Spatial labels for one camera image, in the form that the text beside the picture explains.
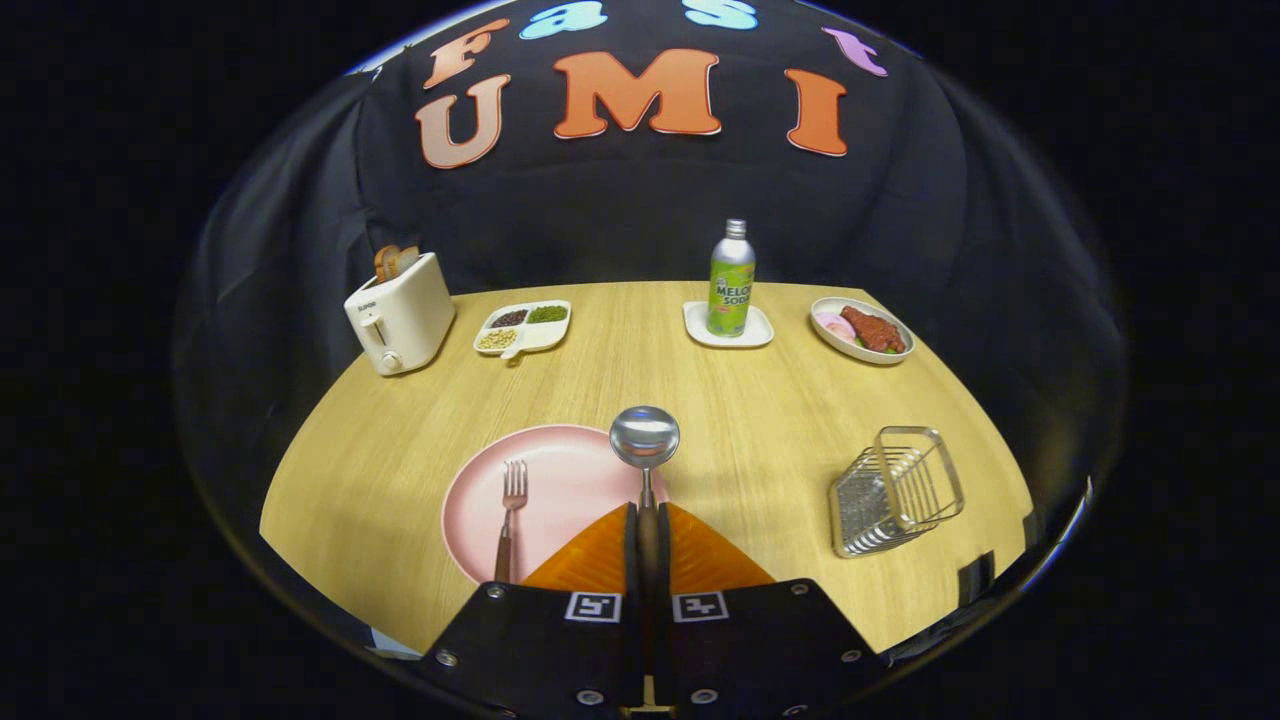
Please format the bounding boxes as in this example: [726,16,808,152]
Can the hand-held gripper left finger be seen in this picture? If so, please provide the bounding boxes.
[420,503,646,720]

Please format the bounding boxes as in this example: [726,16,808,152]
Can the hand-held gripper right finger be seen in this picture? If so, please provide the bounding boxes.
[655,503,891,720]

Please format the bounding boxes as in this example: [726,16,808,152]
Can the green soda bottle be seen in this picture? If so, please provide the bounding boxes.
[706,219,757,338]

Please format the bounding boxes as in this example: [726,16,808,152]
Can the white food plate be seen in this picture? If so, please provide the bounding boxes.
[809,296,916,365]

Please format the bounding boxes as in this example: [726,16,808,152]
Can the red meat piece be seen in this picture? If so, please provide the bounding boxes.
[840,305,908,354]

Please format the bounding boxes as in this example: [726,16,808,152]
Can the metal spoon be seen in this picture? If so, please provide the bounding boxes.
[609,405,681,601]

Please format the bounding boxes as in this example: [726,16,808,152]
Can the white divided dish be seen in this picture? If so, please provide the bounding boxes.
[472,300,573,361]

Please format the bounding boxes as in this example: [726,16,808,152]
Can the metal fork with brown handle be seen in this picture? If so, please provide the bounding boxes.
[493,459,530,585]

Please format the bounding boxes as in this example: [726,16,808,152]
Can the white square coaster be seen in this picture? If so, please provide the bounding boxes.
[683,301,776,350]

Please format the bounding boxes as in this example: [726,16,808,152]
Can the cream toaster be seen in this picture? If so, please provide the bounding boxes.
[343,252,457,377]

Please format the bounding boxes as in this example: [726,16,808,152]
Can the pink plate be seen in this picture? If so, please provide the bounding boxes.
[441,425,671,586]

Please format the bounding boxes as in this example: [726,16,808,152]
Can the metal wire basket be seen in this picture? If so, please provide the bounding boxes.
[828,425,966,559]

